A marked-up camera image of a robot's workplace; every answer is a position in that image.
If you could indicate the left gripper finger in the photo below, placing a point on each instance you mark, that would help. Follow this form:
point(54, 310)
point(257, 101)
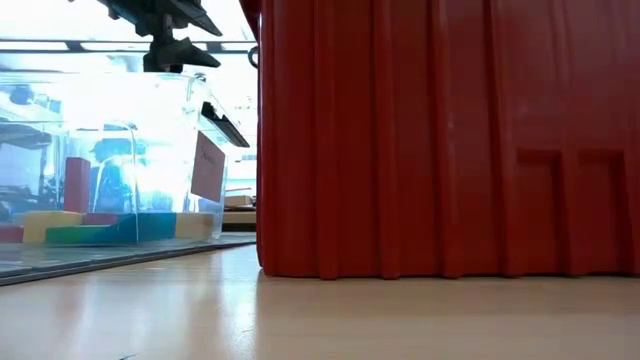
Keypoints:
point(180, 55)
point(197, 20)

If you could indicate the clear plastic container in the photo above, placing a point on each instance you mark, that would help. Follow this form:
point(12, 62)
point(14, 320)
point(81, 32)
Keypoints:
point(150, 125)

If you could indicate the yellow wooden block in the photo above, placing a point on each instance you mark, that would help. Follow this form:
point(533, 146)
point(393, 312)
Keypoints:
point(195, 226)
point(50, 222)

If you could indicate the blue wooden block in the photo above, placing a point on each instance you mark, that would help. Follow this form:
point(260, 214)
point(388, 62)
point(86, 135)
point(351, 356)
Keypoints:
point(145, 227)

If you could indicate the green wooden block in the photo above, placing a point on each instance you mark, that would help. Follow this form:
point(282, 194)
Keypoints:
point(75, 235)

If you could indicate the grey slotted divider panel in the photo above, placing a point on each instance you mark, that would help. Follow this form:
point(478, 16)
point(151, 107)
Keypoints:
point(30, 270)

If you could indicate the red plastic bin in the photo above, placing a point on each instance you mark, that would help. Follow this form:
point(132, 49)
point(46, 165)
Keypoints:
point(450, 150)

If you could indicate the small beige box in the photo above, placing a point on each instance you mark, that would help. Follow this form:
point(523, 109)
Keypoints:
point(237, 201)

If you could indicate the long beige wooden plank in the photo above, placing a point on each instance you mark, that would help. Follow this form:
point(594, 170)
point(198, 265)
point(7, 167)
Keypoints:
point(240, 217)

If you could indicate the thin dark thread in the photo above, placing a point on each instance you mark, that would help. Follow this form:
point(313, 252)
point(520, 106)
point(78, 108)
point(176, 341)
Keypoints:
point(127, 357)

